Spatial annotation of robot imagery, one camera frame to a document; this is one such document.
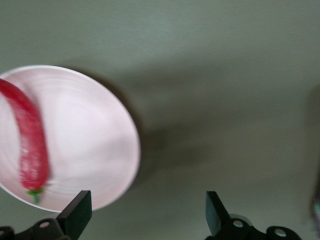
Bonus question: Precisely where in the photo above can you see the red chili pepper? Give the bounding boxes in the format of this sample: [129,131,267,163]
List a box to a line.
[0,78,51,204]

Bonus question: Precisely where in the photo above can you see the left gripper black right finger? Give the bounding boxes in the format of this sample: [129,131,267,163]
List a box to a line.
[205,191,301,240]

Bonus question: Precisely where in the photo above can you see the large table cover sheet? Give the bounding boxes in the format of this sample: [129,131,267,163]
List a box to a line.
[0,0,320,240]

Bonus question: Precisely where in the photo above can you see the pink round plate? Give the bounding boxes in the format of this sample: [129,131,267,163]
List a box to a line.
[0,64,142,213]

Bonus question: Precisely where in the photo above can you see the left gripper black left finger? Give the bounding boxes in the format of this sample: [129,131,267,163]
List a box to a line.
[0,189,93,240]

